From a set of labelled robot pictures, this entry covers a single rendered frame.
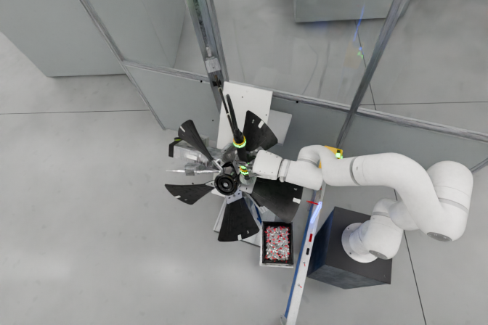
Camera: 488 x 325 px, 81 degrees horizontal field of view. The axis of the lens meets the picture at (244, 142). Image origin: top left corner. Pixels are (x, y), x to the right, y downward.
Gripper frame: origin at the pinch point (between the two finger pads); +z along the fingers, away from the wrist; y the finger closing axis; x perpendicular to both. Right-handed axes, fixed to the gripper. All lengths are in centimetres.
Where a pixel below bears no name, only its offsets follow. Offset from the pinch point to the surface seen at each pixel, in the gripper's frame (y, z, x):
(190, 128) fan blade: 10.9, 30.2, -7.9
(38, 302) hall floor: -107, 151, -149
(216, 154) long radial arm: 12.3, 22.5, -34.5
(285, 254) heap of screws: -21, -26, -62
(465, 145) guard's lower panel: 70, -112, -55
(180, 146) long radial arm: 11, 43, -34
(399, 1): 71, -43, 27
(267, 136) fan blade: 14.4, -5.9, -3.8
